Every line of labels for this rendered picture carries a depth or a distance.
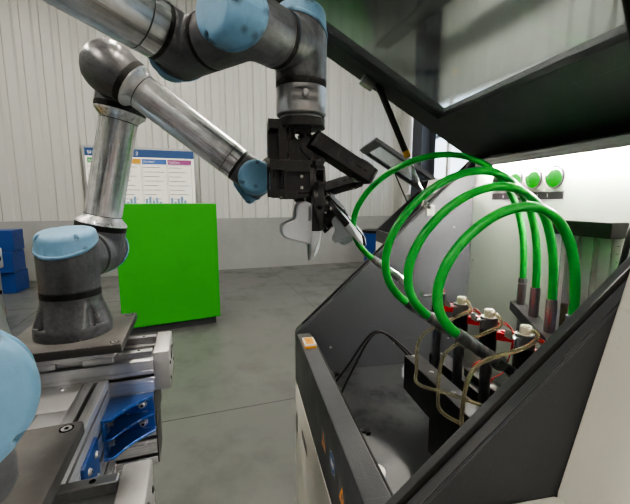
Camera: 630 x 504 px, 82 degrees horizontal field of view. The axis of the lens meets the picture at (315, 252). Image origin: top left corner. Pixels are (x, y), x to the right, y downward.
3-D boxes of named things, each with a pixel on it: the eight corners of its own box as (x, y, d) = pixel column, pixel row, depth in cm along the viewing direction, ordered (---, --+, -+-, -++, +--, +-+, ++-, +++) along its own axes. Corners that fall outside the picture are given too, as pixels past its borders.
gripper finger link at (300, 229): (280, 260, 56) (280, 201, 55) (318, 259, 57) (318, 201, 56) (282, 264, 53) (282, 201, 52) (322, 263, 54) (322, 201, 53)
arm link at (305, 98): (320, 98, 58) (332, 82, 50) (320, 128, 58) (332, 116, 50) (273, 95, 56) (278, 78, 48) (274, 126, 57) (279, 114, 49)
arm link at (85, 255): (22, 296, 73) (15, 229, 71) (60, 281, 86) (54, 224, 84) (87, 294, 74) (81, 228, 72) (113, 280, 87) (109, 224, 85)
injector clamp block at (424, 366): (401, 416, 84) (404, 354, 82) (441, 411, 86) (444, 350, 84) (503, 555, 51) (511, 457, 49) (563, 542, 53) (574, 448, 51)
